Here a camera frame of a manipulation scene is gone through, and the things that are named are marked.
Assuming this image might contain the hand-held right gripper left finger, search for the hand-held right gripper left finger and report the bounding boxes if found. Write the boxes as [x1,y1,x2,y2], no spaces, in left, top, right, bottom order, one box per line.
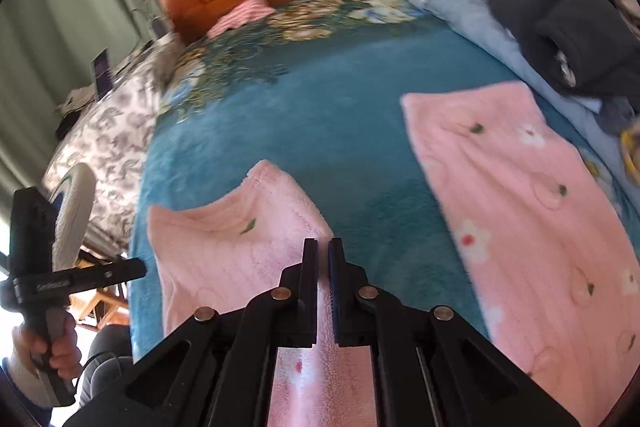
[62,238,321,427]

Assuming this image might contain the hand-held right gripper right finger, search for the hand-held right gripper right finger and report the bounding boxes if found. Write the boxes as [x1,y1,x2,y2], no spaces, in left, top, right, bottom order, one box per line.
[327,237,583,427]

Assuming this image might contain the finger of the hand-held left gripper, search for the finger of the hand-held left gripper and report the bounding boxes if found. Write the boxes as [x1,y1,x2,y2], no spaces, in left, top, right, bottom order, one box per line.
[47,258,147,295]

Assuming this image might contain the pink printed fleece garment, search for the pink printed fleece garment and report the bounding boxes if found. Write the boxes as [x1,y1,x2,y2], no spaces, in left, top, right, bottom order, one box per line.
[400,82,640,427]
[146,159,381,427]

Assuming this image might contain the person's left hand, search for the person's left hand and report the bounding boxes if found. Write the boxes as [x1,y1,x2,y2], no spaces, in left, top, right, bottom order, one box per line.
[11,324,83,380]

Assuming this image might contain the wooden chair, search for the wooden chair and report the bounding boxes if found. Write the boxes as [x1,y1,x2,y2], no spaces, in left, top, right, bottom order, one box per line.
[70,252,128,333]

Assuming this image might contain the white round fan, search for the white round fan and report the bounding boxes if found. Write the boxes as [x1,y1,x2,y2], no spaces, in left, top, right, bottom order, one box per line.
[50,163,98,270]

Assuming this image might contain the person's leg in dark trousers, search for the person's leg in dark trousers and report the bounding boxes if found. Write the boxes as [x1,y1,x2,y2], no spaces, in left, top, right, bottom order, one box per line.
[75,324,136,408]

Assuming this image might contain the grey floral quilt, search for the grey floral quilt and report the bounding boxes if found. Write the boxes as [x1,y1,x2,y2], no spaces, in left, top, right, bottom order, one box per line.
[42,34,183,248]

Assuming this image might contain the teal floral blanket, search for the teal floral blanket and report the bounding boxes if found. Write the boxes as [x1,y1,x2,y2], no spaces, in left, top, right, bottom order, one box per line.
[127,0,640,408]

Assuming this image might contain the purple box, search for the purple box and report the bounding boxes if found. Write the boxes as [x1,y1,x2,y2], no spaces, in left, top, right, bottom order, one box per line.
[90,48,115,102]

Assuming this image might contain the green curtain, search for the green curtain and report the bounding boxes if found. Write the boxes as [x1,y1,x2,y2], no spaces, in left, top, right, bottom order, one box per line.
[0,0,173,208]

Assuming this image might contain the pink striped cloth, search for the pink striped cloth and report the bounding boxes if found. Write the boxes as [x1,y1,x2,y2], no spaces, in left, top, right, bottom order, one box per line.
[207,0,277,38]

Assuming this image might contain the light blue daisy quilt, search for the light blue daisy quilt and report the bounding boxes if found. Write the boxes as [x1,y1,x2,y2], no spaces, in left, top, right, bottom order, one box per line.
[390,0,640,188]

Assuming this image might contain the beige and yellow fleece garment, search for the beige and yellow fleece garment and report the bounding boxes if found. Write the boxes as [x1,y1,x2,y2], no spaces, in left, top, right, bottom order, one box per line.
[617,122,640,188]

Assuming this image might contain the dark grey pants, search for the dark grey pants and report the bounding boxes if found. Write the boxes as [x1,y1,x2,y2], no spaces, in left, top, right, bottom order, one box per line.
[597,96,640,136]

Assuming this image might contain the dark grey sweatshirt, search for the dark grey sweatshirt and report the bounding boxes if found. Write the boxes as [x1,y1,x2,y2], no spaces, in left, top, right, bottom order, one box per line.
[487,0,638,100]

